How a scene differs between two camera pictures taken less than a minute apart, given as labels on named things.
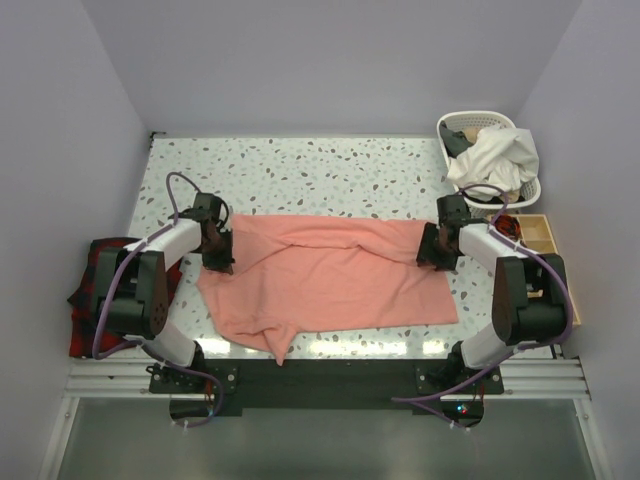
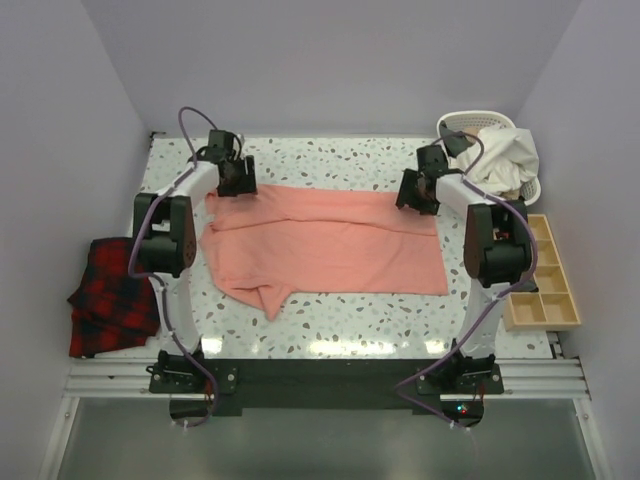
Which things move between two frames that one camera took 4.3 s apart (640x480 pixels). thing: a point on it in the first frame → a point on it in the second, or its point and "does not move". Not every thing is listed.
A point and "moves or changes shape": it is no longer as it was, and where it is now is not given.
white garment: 503,157 does not move
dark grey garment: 454,142 does not move
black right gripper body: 433,251 → 410,194
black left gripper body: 218,255 → 242,177
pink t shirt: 295,276 moves or changes shape
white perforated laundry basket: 482,120 does not move
